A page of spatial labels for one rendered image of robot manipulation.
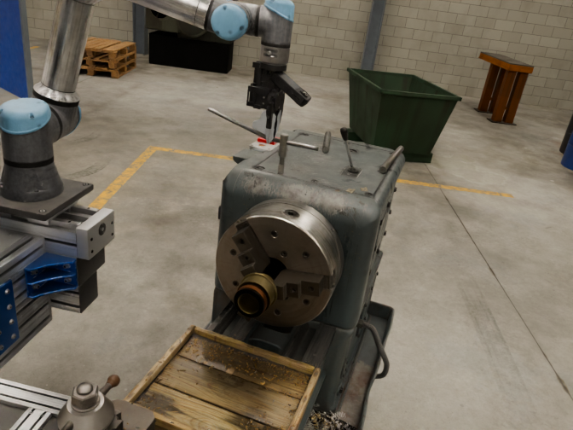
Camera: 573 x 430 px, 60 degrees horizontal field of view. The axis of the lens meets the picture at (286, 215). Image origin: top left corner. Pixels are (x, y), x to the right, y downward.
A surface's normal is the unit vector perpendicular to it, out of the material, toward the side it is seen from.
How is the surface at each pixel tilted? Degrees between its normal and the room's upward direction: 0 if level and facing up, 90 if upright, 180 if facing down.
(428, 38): 90
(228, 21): 90
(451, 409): 0
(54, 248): 90
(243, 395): 0
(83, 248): 90
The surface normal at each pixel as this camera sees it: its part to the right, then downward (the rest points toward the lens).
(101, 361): 0.12, -0.90
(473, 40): -0.05, 0.42
